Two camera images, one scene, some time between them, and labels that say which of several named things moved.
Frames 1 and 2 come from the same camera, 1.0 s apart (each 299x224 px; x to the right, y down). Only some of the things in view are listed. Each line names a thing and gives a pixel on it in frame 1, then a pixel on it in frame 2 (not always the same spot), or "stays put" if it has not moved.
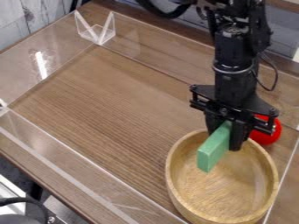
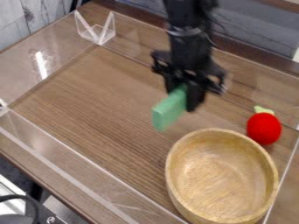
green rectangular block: (215, 148) -> (170, 108)
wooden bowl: (234, 193) stays put
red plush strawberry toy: (264, 138) stays put
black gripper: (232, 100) -> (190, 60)
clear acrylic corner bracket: (99, 34) stays put
